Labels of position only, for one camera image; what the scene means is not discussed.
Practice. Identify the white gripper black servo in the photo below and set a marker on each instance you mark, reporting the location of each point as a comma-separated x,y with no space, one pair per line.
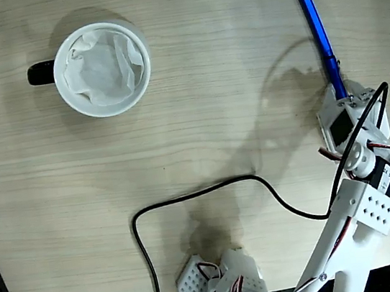
359,94

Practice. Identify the blue metallic pen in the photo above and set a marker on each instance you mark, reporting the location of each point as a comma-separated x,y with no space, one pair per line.
319,32

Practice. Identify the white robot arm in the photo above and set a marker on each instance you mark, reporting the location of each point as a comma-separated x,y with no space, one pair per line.
338,234

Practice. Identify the crumpled white paper tissue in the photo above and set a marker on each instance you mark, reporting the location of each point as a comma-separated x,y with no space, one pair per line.
104,71

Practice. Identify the white perforated base plate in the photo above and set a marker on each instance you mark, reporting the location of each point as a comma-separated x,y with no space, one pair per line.
190,281

